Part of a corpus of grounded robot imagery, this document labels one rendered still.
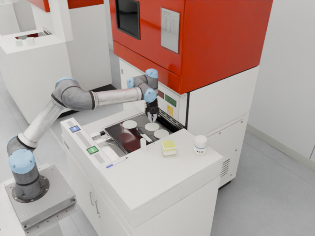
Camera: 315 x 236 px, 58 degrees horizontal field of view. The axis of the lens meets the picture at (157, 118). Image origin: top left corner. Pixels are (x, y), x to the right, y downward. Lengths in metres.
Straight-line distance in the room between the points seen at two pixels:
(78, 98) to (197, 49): 0.70
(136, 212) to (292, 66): 2.14
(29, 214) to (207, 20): 1.35
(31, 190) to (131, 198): 0.52
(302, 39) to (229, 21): 1.25
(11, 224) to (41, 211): 0.17
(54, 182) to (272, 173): 2.15
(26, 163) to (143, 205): 0.60
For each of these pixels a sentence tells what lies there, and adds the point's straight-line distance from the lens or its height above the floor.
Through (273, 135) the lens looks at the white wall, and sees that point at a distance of 3.40.
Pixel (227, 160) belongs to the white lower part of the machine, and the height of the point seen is 0.38.
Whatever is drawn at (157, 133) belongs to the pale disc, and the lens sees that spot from 1.91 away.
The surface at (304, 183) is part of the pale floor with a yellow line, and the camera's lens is 3.14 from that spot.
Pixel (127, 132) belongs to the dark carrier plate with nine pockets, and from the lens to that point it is 1.92.
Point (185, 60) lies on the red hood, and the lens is 1.60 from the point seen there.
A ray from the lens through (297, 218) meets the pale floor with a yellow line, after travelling 2.81.
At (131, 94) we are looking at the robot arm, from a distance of 1.50.
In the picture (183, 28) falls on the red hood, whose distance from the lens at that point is 1.54.
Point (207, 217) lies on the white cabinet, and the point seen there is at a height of 0.46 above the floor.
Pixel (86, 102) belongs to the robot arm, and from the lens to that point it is 1.41.
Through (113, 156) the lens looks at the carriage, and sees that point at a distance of 1.78.
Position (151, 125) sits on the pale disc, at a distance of 1.98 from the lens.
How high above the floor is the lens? 2.05
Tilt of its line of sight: 34 degrees down
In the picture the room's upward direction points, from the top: straight up
